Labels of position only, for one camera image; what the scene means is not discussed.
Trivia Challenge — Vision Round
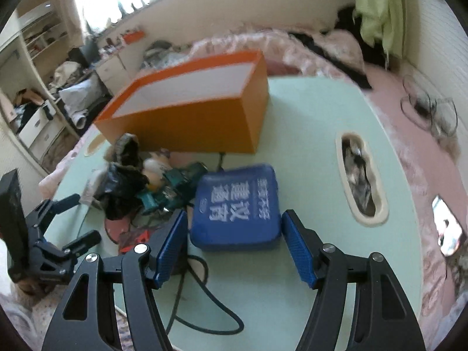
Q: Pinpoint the red and black item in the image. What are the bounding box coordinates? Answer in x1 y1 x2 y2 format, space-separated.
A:
118 227 154 256

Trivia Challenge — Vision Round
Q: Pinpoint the white storage drawer unit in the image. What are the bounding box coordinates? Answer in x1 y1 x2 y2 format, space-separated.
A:
16 106 74 161

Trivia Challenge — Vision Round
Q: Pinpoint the green toy car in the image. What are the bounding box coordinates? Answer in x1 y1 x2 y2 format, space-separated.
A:
139 163 208 216

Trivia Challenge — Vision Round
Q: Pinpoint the large orange cardboard box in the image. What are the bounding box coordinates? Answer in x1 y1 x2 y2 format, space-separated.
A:
93 50 270 154

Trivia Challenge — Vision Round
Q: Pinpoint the beige curtain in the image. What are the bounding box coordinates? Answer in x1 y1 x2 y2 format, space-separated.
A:
55 0 88 33

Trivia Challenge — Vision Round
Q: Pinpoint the grey clothes heap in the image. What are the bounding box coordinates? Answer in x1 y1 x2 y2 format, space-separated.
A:
142 40 194 68

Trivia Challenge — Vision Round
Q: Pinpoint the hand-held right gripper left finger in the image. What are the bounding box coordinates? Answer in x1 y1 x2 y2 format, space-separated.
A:
41 209 189 351

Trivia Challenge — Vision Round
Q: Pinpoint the thick black cable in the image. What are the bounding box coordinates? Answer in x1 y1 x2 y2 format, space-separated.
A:
132 152 245 337

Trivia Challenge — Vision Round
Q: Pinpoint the blue tin box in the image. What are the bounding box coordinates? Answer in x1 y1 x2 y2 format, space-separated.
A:
189 164 283 252

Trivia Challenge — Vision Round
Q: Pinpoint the black computer monitor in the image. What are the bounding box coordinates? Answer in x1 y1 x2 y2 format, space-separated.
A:
69 42 99 68

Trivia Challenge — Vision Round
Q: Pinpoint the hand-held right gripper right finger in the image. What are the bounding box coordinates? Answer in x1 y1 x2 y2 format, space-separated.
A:
281 209 426 351

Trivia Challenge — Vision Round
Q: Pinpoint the white doll figure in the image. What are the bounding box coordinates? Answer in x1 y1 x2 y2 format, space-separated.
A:
142 150 172 191

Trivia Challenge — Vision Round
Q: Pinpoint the smartphone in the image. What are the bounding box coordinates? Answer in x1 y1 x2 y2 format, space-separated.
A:
431 195 467 257

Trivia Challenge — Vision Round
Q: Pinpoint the pink bed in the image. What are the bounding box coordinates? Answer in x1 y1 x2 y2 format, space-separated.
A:
38 69 468 337

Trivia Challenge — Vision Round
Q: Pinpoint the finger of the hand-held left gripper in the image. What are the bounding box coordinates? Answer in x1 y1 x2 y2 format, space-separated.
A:
27 194 80 242
37 230 102 263

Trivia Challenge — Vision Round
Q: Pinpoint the white bookshelf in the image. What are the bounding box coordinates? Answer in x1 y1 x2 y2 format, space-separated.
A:
16 2 70 59

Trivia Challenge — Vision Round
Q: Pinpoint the white pillow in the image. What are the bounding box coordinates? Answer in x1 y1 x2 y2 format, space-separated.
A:
58 78 110 128

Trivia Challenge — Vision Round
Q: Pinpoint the cartoon printed green desktop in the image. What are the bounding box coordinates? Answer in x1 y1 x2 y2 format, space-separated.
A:
38 75 426 351

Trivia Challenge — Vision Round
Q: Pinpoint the black clothes pile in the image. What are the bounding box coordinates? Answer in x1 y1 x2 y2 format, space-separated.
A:
334 5 366 44

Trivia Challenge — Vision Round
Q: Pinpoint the light green curtain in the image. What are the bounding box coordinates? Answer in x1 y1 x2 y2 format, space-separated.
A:
353 0 406 70

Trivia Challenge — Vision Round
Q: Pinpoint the long black garment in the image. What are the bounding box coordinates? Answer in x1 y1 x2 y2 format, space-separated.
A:
289 31 374 90

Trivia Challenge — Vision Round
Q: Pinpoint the black charger cable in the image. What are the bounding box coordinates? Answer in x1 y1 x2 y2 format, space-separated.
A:
400 75 458 137

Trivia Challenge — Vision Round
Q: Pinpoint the white drawer cabinet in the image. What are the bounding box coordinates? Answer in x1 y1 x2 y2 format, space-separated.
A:
96 53 128 88

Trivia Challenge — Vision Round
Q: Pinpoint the pink floral blanket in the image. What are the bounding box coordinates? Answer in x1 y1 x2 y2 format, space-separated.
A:
190 29 366 81

